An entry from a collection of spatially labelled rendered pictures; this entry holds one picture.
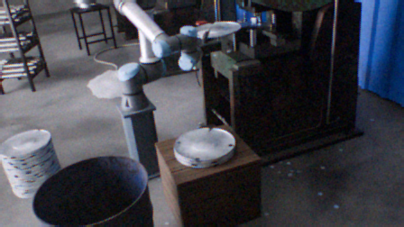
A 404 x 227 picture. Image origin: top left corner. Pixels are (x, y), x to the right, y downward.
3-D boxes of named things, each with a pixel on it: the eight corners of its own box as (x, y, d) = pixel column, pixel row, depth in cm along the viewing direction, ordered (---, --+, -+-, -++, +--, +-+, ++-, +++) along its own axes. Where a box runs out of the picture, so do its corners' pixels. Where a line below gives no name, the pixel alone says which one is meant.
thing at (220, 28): (188, 27, 217) (188, 26, 217) (235, 20, 218) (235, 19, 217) (191, 40, 191) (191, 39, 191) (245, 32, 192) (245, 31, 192)
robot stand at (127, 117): (137, 184, 212) (123, 116, 191) (129, 167, 227) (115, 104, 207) (167, 174, 218) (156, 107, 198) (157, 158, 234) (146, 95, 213)
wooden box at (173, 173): (186, 244, 168) (177, 185, 152) (163, 196, 200) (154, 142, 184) (261, 216, 180) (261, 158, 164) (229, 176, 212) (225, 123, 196)
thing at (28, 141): (30, 158, 192) (30, 157, 192) (-14, 156, 199) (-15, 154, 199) (60, 131, 217) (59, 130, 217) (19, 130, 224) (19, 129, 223)
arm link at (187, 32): (181, 33, 157) (182, 57, 162) (200, 28, 163) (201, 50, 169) (169, 29, 162) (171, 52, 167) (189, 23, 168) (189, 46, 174)
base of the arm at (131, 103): (125, 113, 194) (122, 97, 189) (119, 104, 206) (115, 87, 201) (152, 106, 199) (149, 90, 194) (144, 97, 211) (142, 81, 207)
